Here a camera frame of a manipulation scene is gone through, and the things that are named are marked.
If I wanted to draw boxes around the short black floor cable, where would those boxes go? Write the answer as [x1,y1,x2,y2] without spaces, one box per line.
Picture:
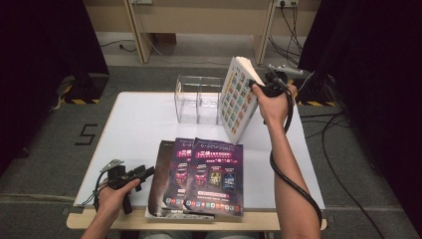
[100,39,137,54]

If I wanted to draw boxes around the beige wooden desk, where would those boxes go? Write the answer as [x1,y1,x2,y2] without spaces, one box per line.
[83,0,322,66]

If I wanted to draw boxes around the person's right hand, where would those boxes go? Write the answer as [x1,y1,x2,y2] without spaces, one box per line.
[251,84,298,128]

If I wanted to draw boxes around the dark brown book red print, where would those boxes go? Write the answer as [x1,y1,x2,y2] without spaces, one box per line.
[144,139,215,220]

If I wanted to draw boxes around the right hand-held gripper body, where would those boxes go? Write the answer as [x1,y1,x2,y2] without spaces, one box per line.
[263,64,304,99]

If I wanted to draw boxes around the thin black left gripper cable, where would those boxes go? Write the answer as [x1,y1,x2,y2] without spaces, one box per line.
[81,170,110,213]

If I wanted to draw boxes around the white book with picture grid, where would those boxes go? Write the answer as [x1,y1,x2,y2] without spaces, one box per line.
[217,56,266,145]

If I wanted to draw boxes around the black cable bundle at outlet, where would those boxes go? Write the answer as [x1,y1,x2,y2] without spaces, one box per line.
[268,1,305,68]

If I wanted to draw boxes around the clear acrylic book holder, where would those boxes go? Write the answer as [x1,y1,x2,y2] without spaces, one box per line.
[173,75,227,125]

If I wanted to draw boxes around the dark curtain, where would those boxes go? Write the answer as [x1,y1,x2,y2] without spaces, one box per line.
[0,0,110,177]
[298,0,422,230]

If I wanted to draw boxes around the black stand base striped tape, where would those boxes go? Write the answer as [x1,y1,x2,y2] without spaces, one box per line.
[61,73,110,106]
[288,74,337,108]

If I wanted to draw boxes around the long black floor cable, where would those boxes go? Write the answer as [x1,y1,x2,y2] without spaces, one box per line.
[300,111,387,239]

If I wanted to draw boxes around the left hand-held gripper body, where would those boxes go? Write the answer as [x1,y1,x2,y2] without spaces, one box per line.
[100,158,134,215]

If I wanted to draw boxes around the thick black right gripper cable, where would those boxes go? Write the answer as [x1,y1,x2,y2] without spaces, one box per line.
[269,78,323,227]

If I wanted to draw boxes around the person's left hand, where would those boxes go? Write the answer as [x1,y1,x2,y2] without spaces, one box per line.
[97,178,142,220]

